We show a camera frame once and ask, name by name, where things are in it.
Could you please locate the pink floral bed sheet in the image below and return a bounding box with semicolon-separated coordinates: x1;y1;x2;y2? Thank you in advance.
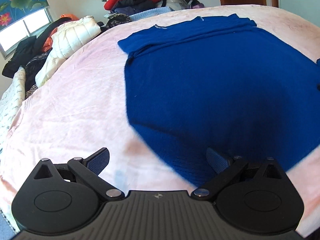
1;5;319;228

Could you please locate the white floral quilt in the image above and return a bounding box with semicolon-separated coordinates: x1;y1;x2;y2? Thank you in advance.
1;66;26;151

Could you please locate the leopard print garment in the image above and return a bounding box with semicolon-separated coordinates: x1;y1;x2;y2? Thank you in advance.
106;13;132;29

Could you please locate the window with metal frame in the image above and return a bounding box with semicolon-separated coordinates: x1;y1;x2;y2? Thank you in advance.
1;8;53;59

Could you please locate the blue knit sweater with rhinestones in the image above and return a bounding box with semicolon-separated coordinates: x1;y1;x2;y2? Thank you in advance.
118;14;319;186

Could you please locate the purple bag on floor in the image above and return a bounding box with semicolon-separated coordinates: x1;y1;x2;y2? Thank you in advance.
191;3;205;9

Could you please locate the dark navy jacket on pile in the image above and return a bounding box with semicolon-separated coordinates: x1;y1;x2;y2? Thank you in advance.
111;0;157;16

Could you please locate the light blue fleece blanket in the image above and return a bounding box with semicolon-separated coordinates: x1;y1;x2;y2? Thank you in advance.
130;7;173;21

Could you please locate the cream quilted puffer jacket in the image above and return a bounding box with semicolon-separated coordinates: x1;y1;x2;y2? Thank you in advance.
35;16;101;88

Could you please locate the black garment by window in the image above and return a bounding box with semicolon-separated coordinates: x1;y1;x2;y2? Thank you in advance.
2;17;71;79

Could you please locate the orange garment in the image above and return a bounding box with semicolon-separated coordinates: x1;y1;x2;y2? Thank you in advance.
41;14;79;52

